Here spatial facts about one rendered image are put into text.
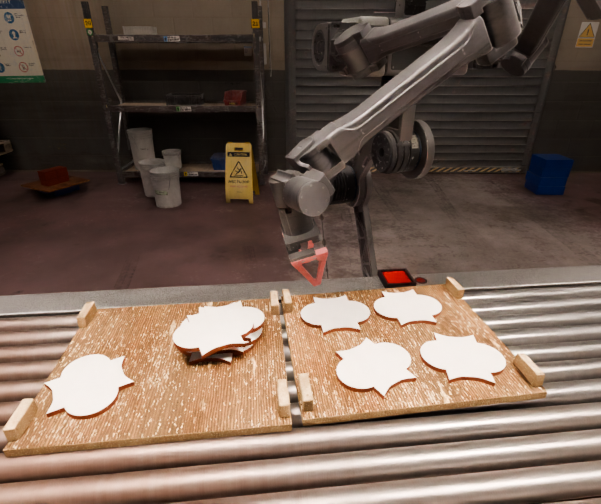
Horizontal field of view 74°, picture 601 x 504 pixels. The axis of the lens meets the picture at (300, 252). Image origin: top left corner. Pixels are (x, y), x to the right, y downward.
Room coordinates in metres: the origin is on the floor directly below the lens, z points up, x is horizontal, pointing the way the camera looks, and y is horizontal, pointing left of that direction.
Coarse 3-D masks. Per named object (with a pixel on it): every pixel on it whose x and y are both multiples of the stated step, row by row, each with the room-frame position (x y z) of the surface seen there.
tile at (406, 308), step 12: (384, 300) 0.74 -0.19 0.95; (396, 300) 0.74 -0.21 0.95; (408, 300) 0.74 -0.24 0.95; (420, 300) 0.74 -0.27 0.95; (432, 300) 0.74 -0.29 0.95; (384, 312) 0.70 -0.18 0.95; (396, 312) 0.70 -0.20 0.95; (408, 312) 0.70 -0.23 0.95; (420, 312) 0.70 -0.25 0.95; (432, 312) 0.70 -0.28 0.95; (408, 324) 0.67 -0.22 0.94; (432, 324) 0.67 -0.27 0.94
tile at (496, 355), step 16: (432, 352) 0.57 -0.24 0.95; (448, 352) 0.57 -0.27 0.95; (464, 352) 0.57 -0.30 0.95; (480, 352) 0.57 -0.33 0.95; (496, 352) 0.57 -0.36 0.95; (432, 368) 0.54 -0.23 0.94; (448, 368) 0.53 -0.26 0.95; (464, 368) 0.53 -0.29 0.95; (480, 368) 0.53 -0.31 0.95; (496, 368) 0.53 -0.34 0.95
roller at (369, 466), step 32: (416, 448) 0.40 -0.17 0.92; (448, 448) 0.39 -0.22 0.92; (480, 448) 0.39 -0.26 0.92; (512, 448) 0.40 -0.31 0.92; (544, 448) 0.40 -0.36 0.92; (576, 448) 0.40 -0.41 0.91; (64, 480) 0.35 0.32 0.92; (96, 480) 0.35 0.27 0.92; (128, 480) 0.35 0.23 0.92; (160, 480) 0.35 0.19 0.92; (192, 480) 0.35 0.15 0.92; (224, 480) 0.35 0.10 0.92; (256, 480) 0.35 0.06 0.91; (288, 480) 0.35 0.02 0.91; (320, 480) 0.35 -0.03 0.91; (352, 480) 0.36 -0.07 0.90; (384, 480) 0.36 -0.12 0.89
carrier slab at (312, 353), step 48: (432, 288) 0.81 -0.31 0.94; (288, 336) 0.63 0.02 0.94; (336, 336) 0.63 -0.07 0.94; (384, 336) 0.63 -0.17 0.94; (432, 336) 0.63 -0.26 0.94; (480, 336) 0.63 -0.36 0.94; (336, 384) 0.50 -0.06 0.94; (432, 384) 0.50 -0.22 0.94; (480, 384) 0.50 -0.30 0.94; (528, 384) 0.50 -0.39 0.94
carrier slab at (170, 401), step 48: (96, 336) 0.63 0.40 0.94; (144, 336) 0.63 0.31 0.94; (144, 384) 0.50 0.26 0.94; (192, 384) 0.50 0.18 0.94; (240, 384) 0.50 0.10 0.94; (48, 432) 0.41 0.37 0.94; (96, 432) 0.41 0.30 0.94; (144, 432) 0.41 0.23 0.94; (192, 432) 0.41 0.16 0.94; (240, 432) 0.41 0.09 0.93
